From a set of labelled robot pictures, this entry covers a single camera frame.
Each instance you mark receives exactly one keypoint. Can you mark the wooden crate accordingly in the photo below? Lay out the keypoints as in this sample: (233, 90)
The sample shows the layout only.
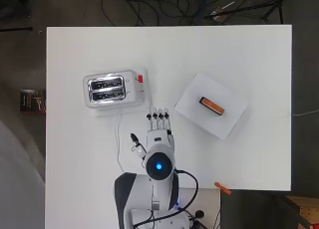
(305, 212)

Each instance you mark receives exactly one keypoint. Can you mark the steel toaster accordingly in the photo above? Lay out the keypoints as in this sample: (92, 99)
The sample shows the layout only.
(111, 89)

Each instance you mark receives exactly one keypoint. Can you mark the orange toast slice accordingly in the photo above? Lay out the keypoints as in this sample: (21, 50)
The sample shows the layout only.
(214, 106)

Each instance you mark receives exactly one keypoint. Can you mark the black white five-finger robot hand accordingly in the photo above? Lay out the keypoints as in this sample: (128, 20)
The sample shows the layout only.
(159, 131)

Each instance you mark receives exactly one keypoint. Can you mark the orange clamp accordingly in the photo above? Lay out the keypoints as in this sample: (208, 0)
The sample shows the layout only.
(223, 188)

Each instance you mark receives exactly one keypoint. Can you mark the white seven-joint robot arm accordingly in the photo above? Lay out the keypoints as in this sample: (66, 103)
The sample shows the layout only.
(143, 199)

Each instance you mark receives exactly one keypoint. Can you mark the white hanging sheet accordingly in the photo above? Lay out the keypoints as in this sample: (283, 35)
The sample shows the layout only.
(16, 182)

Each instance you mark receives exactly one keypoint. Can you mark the black block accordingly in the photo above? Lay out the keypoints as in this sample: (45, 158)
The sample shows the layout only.
(207, 107)

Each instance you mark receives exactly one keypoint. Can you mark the white flat stand box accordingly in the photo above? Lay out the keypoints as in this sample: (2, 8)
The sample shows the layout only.
(229, 119)

